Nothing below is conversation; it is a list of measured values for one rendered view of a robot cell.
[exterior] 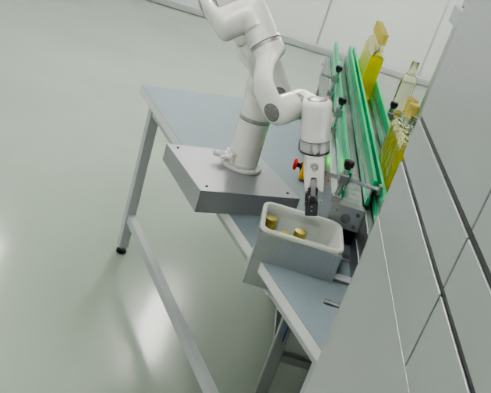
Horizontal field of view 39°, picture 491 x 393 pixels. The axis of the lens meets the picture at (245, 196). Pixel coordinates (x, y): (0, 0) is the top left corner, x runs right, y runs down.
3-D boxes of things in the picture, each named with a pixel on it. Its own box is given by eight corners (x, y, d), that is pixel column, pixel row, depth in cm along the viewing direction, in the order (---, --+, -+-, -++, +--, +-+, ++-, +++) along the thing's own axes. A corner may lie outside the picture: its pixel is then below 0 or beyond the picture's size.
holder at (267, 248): (352, 288, 180) (362, 263, 177) (250, 257, 179) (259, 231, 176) (349, 256, 196) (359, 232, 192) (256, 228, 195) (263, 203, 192)
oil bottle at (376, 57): (369, 100, 300) (392, 37, 288) (356, 97, 299) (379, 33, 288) (368, 97, 305) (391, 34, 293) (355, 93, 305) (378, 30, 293)
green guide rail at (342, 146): (342, 199, 195) (352, 173, 192) (339, 197, 195) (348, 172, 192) (332, 56, 354) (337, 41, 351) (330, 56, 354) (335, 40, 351)
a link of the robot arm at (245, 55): (256, 13, 199) (272, 27, 185) (280, 87, 212) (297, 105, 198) (225, 26, 199) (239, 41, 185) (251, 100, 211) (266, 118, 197)
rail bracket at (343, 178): (372, 214, 191) (389, 174, 186) (314, 196, 191) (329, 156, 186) (372, 210, 194) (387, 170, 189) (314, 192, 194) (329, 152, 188)
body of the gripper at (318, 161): (330, 154, 171) (327, 195, 176) (328, 139, 180) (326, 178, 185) (299, 152, 172) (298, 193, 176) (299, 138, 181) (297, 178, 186)
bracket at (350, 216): (357, 234, 194) (365, 213, 191) (325, 224, 194) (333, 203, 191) (356, 228, 197) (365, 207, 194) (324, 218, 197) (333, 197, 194)
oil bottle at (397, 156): (393, 214, 197) (422, 146, 188) (375, 207, 197) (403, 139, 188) (392, 205, 202) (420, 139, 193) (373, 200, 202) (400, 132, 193)
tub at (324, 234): (333, 281, 180) (344, 253, 176) (250, 256, 179) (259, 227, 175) (332, 249, 195) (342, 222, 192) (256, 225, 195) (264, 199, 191)
